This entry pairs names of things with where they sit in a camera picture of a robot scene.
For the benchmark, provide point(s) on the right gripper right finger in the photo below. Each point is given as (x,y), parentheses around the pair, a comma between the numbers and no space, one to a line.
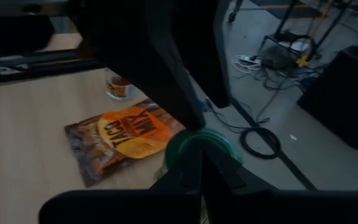
(275,208)

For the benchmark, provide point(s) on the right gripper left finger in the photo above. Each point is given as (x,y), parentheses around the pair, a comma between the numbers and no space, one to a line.
(135,208)

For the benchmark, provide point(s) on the green oregano jar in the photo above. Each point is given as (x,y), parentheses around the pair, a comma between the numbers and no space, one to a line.
(191,137)

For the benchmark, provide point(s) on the small clear spice jar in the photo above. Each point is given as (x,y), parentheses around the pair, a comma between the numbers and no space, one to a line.
(118,87)

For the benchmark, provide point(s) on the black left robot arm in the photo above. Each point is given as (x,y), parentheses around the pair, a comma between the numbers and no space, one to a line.
(11,37)

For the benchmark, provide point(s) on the large black box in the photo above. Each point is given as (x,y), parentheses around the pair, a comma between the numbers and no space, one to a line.
(337,99)

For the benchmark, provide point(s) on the white power strip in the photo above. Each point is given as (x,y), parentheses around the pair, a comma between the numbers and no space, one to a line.
(250,59)

